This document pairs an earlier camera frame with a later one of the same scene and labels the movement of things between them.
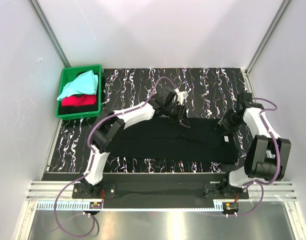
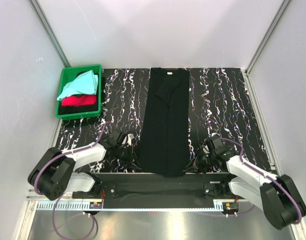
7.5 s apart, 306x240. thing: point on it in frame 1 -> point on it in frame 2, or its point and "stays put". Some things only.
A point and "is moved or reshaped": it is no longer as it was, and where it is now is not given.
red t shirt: x=79 y=100 stays put
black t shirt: x=165 y=139 is moved or reshaped
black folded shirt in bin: x=65 y=110 stays put
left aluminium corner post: x=49 y=32 stays put
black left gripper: x=181 y=118 -> x=132 y=158
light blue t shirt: x=87 y=84 stays put
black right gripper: x=223 y=121 -> x=196 y=163
